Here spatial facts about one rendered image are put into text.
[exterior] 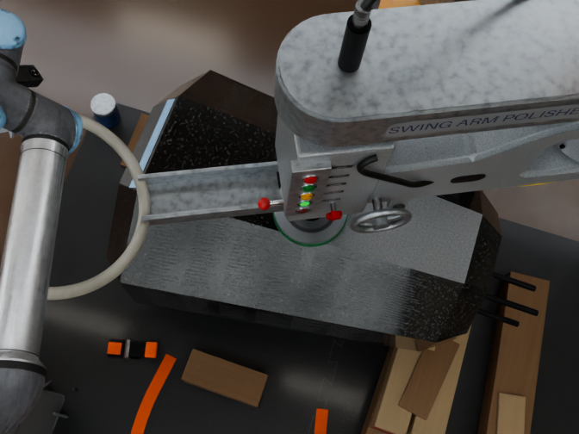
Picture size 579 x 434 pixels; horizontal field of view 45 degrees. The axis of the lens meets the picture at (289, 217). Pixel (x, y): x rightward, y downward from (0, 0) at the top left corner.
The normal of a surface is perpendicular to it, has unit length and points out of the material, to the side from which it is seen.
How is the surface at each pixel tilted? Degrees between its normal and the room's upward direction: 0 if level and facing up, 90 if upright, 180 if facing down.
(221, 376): 0
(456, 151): 4
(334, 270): 45
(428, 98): 0
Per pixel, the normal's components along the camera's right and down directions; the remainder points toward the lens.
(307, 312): -0.15, 0.43
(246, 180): 0.08, -0.31
